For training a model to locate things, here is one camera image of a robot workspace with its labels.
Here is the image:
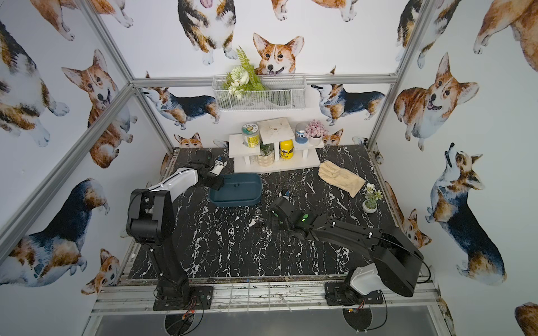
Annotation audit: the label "green label tin can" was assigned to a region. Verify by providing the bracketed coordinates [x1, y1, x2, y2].
[242, 123, 260, 148]

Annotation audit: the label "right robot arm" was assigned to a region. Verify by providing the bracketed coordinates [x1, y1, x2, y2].
[270, 197, 424, 298]

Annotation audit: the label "black hex nut cluster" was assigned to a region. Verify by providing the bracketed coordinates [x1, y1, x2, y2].
[248, 208, 268, 232]

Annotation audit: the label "pink flower pot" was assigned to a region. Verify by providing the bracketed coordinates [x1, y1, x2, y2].
[305, 120, 327, 146]

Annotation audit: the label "artificial green white flowers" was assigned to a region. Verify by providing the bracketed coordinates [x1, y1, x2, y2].
[221, 46, 267, 99]

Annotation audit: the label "woven pot green plant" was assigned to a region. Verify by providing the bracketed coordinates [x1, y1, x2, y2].
[257, 141, 275, 167]

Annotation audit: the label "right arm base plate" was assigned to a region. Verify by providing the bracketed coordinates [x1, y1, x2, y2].
[324, 282, 385, 307]

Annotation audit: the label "teal plastic storage box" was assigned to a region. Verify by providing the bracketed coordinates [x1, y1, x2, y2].
[209, 172, 262, 207]

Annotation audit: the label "beige work glove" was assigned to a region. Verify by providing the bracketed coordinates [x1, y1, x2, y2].
[318, 160, 366, 198]

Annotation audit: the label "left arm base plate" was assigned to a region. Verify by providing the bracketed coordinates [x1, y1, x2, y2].
[153, 286, 214, 312]

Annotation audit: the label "yellow can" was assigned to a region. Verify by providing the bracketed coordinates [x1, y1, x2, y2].
[279, 140, 294, 160]

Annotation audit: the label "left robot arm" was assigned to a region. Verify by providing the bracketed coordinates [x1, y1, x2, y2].
[126, 151, 227, 310]

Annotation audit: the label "white tiered display shelf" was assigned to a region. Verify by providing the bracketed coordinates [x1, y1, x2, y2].
[228, 118, 324, 174]

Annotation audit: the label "small potted white flower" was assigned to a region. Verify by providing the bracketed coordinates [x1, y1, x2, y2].
[362, 183, 383, 214]

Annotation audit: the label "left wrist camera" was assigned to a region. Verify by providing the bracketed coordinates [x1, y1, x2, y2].
[210, 156, 228, 176]

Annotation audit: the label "white wire wall basket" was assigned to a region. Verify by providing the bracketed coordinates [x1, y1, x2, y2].
[212, 74, 307, 111]

